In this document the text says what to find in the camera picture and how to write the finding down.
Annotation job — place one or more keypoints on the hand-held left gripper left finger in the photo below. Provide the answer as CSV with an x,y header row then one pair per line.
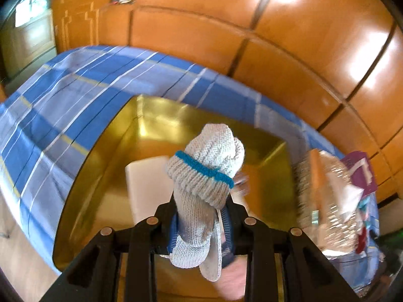
x,y
172,236

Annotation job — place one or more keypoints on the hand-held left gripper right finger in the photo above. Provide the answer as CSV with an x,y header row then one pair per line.
x,y
228,229

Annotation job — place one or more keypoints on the white soft pack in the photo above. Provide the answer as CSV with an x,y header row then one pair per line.
x,y
144,182

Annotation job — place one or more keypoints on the grey knit socks blue stripe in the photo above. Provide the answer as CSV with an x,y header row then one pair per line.
x,y
204,154

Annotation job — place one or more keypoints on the gold metal tray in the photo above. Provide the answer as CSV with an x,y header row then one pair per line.
x,y
157,125

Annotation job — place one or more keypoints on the red soft item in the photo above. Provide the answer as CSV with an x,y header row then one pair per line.
x,y
362,240

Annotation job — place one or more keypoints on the teal soft item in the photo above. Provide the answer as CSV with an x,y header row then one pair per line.
x,y
364,207

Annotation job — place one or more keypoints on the white tissue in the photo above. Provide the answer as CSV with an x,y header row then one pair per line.
x,y
346,195

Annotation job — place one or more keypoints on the ornate gold tissue box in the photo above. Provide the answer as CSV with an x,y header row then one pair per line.
x,y
318,195

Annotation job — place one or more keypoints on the purple carton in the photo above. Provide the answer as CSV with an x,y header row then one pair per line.
x,y
355,160

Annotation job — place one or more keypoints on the wooden wardrobe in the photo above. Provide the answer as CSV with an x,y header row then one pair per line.
x,y
220,22

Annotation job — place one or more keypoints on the wooden door with knob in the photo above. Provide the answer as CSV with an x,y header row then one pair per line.
x,y
82,12

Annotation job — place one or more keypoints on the glass panel door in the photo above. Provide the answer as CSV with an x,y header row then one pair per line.
x,y
28,22

